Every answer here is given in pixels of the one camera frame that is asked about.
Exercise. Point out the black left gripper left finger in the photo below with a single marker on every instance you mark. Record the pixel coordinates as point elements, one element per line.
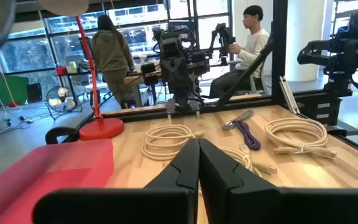
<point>166,205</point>

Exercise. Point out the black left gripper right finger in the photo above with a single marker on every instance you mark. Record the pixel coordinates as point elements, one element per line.
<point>244,205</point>

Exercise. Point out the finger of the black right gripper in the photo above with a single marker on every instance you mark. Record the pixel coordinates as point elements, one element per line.
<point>179,101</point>
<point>190,101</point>

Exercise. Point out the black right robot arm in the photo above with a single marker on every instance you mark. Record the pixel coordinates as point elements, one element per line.
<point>199,62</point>

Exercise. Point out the black background robot arm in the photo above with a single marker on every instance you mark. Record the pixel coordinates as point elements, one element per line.
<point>346,49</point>

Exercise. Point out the wooden background desk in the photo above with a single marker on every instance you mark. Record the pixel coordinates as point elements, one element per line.
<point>132,80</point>

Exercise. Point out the white chair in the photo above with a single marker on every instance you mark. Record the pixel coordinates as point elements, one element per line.
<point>253,85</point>

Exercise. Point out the standing person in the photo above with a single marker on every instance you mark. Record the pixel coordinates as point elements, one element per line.
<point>110,53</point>

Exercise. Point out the seated person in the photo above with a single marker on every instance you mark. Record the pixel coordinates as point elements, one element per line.
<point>253,46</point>

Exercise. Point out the red desk lamp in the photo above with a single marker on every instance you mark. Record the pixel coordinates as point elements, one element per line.
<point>101,129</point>

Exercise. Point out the black side table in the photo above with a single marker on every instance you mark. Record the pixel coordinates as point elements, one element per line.
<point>73,74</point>

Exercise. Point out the pale green cup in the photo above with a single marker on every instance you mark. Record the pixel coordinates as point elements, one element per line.
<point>73,68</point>

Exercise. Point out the black labelled control box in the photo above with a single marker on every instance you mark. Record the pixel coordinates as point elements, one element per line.
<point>309,109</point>

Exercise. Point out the metal floor fan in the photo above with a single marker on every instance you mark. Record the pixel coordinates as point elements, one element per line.
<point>61,101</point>

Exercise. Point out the red cup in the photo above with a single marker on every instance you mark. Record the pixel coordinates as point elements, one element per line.
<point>61,71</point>

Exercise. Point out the black curved clamp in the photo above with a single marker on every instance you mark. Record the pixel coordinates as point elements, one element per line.
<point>53,132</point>

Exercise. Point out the pink plastic bin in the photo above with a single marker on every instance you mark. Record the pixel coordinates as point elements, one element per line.
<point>42,168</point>

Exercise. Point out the small black box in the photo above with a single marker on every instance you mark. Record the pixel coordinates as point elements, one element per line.
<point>34,92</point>

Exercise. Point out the green board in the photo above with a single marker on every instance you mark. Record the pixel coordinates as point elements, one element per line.
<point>12,90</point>

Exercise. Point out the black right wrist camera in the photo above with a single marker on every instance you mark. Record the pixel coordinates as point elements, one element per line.
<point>172,40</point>

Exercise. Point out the grey metal bracket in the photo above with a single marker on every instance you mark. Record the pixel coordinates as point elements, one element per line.
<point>287,93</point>

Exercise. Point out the black aluminium rig frame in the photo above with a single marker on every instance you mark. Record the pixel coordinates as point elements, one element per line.
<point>280,46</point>

